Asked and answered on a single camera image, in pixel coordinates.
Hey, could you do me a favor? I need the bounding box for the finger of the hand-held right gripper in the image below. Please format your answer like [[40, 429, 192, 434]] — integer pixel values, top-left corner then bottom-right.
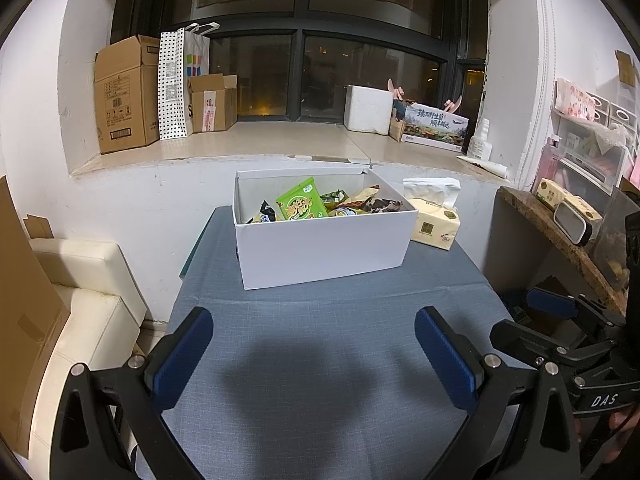
[[525, 287, 626, 333], [489, 317, 626, 391]]

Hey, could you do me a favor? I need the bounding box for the large brown cardboard box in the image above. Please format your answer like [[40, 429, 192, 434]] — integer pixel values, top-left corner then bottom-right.
[[93, 35, 162, 155]]

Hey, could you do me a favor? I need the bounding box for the small open cardboard box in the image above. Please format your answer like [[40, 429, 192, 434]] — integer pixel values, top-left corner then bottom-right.
[[187, 73, 239, 133]]

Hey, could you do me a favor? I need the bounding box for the white flat packet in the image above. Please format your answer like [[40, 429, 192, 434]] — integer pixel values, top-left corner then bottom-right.
[[456, 154, 510, 179]]

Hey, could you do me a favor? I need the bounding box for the beige tissue pack with tissue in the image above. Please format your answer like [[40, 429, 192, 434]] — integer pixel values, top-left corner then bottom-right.
[[402, 176, 462, 252]]

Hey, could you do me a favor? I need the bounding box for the pink floral pouch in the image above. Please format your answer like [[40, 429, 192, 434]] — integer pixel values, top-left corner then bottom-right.
[[554, 78, 598, 121]]

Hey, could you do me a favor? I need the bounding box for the black window frame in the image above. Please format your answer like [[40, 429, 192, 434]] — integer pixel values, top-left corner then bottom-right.
[[110, 0, 488, 121]]

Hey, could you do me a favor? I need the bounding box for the brown cardboard piece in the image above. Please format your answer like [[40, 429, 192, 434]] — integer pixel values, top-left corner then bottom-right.
[[614, 50, 638, 86]]

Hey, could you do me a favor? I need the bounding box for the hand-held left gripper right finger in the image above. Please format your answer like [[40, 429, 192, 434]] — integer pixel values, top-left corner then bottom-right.
[[414, 306, 583, 480]]

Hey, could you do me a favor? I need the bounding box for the person's right hand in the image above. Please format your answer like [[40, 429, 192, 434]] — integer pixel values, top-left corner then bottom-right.
[[607, 405, 640, 433]]

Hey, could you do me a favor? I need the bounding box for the white foam box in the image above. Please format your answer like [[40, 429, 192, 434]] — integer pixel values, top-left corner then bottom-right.
[[343, 85, 396, 136]]

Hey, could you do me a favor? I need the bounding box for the clear plastic drawer organizer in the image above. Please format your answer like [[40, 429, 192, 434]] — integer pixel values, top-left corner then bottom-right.
[[552, 95, 640, 196]]

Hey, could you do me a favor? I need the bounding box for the white cardboard box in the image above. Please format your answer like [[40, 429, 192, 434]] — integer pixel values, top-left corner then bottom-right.
[[232, 167, 419, 291]]

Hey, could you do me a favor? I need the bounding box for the white bag with coloured squares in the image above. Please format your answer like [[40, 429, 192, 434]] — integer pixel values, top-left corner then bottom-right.
[[184, 21, 221, 136]]

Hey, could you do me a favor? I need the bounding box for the brown stone-top shelf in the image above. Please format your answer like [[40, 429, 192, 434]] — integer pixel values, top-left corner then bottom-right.
[[498, 186, 628, 318]]

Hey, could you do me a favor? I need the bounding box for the pink flat case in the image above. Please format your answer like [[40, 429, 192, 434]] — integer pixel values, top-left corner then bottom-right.
[[545, 137, 563, 188]]

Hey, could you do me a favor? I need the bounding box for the small beige tissue pack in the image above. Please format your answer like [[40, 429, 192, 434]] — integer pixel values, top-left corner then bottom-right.
[[562, 195, 603, 224], [534, 177, 568, 212]]

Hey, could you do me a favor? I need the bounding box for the green seaweed snack packet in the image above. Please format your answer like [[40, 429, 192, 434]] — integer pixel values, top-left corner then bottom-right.
[[276, 176, 330, 221]]

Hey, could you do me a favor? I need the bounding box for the flat cardboard sheet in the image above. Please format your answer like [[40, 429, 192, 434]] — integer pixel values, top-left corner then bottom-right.
[[0, 175, 71, 458]]

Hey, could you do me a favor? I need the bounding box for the white and black device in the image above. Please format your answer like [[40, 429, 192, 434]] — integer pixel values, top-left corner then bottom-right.
[[552, 201, 594, 247]]

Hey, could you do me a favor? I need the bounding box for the cream leather sofa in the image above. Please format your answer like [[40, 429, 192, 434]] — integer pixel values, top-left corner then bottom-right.
[[15, 237, 148, 466]]

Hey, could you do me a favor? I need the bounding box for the blue-grey tablecloth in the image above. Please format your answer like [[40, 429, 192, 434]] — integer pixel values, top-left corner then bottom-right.
[[135, 205, 521, 480]]

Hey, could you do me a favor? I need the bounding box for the white plastic bottle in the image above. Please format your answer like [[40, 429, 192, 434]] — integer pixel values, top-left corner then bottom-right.
[[469, 117, 493, 160]]

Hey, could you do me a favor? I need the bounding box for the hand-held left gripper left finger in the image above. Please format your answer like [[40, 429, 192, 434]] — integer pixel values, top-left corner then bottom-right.
[[50, 306, 216, 480]]

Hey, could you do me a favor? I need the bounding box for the clear acrylic box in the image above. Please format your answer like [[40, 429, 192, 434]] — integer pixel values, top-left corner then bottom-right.
[[590, 185, 640, 291]]

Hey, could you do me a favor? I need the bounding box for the black potato chips bag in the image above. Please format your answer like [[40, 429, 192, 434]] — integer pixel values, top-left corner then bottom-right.
[[360, 197, 403, 214]]

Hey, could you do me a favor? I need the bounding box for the landscape printed box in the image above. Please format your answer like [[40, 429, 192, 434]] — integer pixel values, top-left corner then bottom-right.
[[392, 99, 471, 153]]

